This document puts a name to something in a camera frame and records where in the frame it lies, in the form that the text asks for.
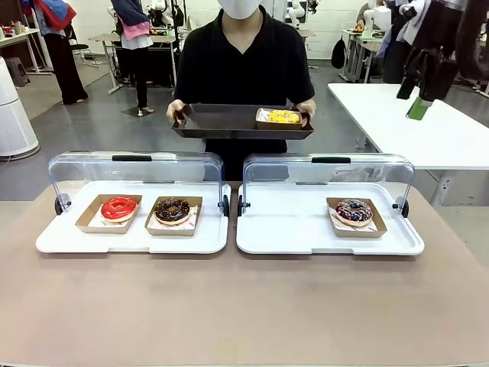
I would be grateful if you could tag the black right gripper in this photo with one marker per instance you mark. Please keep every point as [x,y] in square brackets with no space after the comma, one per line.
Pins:
[433,70]

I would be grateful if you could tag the yellow sprinkled donut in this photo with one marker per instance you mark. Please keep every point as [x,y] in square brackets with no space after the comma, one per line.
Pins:
[282,115]

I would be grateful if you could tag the brown cardboard donut box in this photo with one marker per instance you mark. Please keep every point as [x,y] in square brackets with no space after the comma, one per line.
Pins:
[86,225]
[359,233]
[172,233]
[280,126]

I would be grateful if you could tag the dark brown serving tray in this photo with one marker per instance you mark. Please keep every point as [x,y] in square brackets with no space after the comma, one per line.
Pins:
[217,122]

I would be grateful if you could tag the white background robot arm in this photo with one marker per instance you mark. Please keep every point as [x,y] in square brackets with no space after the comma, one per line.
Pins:
[376,19]

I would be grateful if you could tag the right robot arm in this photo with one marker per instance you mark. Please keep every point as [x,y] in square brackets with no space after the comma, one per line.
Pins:
[473,34]

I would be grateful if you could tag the person in grey jacket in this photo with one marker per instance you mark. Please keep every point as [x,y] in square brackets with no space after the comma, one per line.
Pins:
[401,46]

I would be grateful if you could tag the chocolate donut with colourful sprinkles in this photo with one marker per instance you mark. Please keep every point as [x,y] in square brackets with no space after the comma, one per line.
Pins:
[353,214]

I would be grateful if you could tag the person in black shirt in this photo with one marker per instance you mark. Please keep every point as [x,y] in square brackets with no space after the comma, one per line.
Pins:
[244,69]

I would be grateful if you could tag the chocolate glazed donut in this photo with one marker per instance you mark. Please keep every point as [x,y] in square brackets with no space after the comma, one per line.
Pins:
[172,216]

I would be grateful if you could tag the person in pink shirt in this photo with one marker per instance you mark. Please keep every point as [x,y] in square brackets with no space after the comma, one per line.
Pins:
[135,34]

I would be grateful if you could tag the red glazed donut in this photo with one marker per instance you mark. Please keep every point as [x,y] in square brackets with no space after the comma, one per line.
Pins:
[111,210]

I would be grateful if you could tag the person in black trousers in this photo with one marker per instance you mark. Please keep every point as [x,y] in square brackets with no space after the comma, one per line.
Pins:
[68,61]

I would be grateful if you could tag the person's left hand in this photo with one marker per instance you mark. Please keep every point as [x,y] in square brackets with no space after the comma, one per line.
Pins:
[307,109]

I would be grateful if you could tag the person's right hand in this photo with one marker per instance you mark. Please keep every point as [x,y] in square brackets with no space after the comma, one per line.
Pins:
[173,111]

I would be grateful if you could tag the large white table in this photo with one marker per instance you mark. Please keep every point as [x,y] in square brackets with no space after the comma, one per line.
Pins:
[401,130]

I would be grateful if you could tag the white desk with robot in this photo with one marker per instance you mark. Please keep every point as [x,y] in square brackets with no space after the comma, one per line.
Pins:
[359,46]

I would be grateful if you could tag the black backpack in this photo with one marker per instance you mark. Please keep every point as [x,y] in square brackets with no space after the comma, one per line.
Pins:
[338,53]

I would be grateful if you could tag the white display case tray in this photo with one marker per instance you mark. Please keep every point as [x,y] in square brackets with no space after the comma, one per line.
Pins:
[76,242]
[290,237]

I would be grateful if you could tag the white face mask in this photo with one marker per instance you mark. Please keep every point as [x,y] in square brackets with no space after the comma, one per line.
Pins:
[240,7]

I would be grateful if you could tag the wooden top desk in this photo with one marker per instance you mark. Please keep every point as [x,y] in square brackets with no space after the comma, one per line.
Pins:
[114,38]

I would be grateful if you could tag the black chair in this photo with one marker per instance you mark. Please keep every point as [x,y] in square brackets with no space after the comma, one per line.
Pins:
[82,49]

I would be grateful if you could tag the grey stool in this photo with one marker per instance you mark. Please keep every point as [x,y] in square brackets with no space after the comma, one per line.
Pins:
[17,70]

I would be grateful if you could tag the white desk with clutter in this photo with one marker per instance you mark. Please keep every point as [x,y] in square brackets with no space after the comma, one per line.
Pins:
[19,38]

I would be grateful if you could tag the white cylindrical air purifier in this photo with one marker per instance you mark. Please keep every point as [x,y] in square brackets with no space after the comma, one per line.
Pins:
[13,122]

